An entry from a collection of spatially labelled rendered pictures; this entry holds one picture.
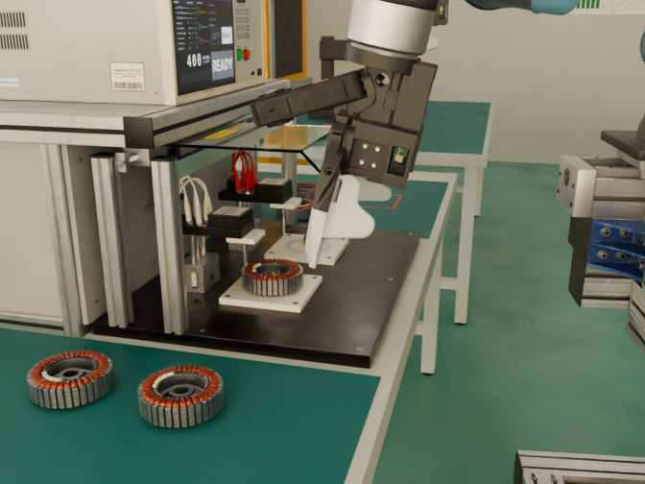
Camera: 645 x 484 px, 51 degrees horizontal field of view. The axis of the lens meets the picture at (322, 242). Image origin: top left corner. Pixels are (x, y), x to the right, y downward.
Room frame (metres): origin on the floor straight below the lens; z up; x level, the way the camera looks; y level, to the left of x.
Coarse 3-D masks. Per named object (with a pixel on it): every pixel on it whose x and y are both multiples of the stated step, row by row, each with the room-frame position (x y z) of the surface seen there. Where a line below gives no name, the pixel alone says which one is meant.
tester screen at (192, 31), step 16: (176, 0) 1.12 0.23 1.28; (192, 0) 1.18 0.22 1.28; (208, 0) 1.24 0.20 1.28; (224, 0) 1.31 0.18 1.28; (176, 16) 1.12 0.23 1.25; (192, 16) 1.17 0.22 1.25; (208, 16) 1.24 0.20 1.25; (224, 16) 1.31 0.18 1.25; (176, 32) 1.11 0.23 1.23; (192, 32) 1.17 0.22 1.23; (208, 32) 1.24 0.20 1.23; (176, 48) 1.11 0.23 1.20; (192, 48) 1.17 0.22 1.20; (208, 48) 1.23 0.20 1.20; (224, 48) 1.30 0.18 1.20; (208, 64) 1.23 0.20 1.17; (208, 80) 1.23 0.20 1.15; (224, 80) 1.29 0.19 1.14
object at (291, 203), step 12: (264, 180) 1.41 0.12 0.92; (276, 180) 1.41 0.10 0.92; (288, 180) 1.41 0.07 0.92; (228, 192) 1.39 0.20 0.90; (240, 192) 1.39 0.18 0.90; (252, 192) 1.38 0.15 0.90; (264, 192) 1.37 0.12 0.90; (276, 192) 1.36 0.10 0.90; (288, 192) 1.39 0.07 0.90; (240, 204) 1.39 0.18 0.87; (276, 204) 1.36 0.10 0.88; (288, 204) 1.36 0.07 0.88
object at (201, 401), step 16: (192, 368) 0.83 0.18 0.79; (144, 384) 0.78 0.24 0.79; (160, 384) 0.80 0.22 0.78; (176, 384) 0.82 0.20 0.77; (192, 384) 0.82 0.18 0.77; (208, 384) 0.79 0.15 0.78; (144, 400) 0.75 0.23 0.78; (160, 400) 0.75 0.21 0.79; (176, 400) 0.74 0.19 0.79; (192, 400) 0.75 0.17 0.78; (208, 400) 0.75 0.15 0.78; (224, 400) 0.79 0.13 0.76; (144, 416) 0.75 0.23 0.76; (160, 416) 0.73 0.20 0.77; (176, 416) 0.73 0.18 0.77; (192, 416) 0.74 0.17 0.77; (208, 416) 0.75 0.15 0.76
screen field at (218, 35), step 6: (210, 30) 1.24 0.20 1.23; (216, 30) 1.27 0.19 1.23; (222, 30) 1.29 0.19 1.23; (228, 30) 1.33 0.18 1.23; (210, 36) 1.24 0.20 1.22; (216, 36) 1.27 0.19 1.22; (222, 36) 1.29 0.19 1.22; (228, 36) 1.32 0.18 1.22; (210, 42) 1.24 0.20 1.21; (216, 42) 1.27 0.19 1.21; (222, 42) 1.29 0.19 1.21; (228, 42) 1.32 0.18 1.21
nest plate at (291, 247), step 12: (288, 240) 1.41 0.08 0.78; (300, 240) 1.41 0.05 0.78; (324, 240) 1.41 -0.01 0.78; (336, 240) 1.41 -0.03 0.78; (348, 240) 1.43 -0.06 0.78; (276, 252) 1.34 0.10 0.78; (288, 252) 1.34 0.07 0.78; (300, 252) 1.34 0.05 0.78; (324, 252) 1.34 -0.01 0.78; (336, 252) 1.34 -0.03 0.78; (324, 264) 1.29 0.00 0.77
